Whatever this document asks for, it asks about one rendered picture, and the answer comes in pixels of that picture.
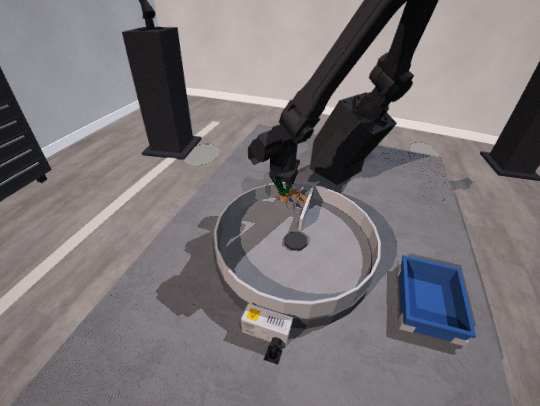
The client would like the blue open crate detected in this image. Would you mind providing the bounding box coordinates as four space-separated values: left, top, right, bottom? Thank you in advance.
397 255 476 346

